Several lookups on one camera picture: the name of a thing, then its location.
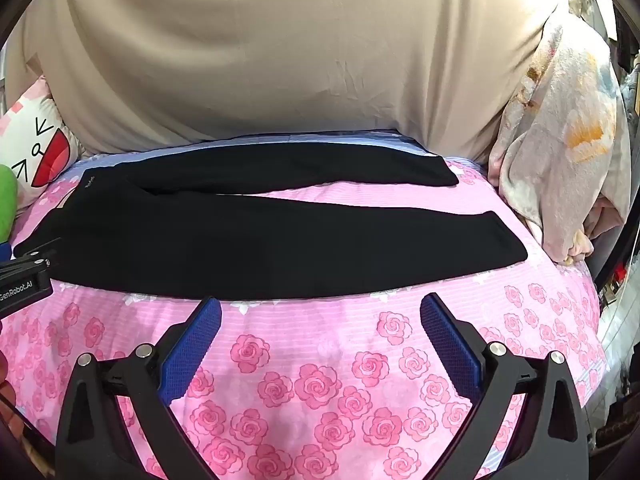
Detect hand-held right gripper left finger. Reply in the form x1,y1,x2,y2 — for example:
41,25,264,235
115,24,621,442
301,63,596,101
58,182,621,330
55,296,223,480

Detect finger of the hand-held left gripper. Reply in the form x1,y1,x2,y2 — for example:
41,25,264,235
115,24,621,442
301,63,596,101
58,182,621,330
12,237,62,262

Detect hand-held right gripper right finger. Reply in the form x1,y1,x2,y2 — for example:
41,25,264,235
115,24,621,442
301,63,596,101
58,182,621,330
420,293,589,480

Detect black pants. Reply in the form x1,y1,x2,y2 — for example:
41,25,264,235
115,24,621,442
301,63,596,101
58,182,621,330
14,143,460,302

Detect green plush pillow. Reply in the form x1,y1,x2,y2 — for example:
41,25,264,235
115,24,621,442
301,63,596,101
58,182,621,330
0,164,20,243

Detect white cartoon face pillow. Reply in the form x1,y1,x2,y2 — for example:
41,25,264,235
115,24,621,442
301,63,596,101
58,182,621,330
0,76,81,211

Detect pink rose print bedsheet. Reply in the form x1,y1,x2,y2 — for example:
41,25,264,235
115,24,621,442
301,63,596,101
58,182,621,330
0,130,608,480

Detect pale floral blanket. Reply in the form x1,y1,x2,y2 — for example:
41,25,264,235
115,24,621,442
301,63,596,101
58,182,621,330
487,2,633,266

